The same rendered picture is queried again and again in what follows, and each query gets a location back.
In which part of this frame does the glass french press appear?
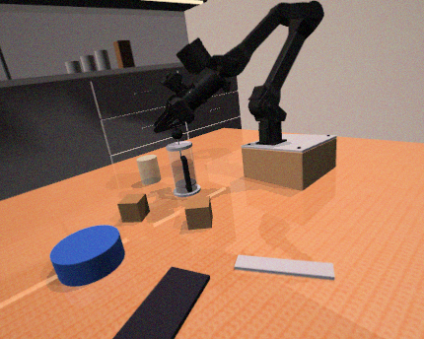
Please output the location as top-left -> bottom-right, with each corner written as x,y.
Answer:
166,128 -> 201,197

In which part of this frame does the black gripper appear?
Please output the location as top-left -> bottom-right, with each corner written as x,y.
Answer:
154,80 -> 209,133

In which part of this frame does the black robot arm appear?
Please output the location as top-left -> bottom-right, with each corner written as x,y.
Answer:
160,1 -> 324,145

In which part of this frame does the dark grey cylinder with cream top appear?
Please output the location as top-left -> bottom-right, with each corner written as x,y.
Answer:
136,155 -> 161,185

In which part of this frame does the white flat bar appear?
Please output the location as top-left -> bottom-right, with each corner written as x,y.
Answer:
235,255 -> 335,280

